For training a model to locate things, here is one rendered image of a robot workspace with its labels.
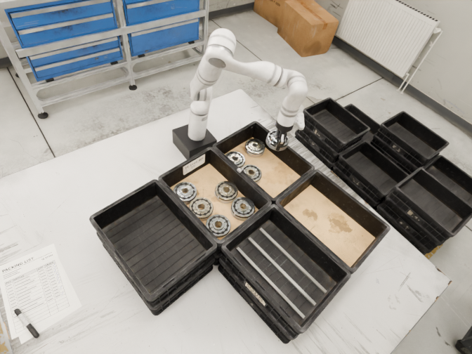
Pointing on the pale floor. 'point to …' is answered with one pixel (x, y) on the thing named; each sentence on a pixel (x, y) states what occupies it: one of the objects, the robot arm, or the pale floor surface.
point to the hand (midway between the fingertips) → (277, 143)
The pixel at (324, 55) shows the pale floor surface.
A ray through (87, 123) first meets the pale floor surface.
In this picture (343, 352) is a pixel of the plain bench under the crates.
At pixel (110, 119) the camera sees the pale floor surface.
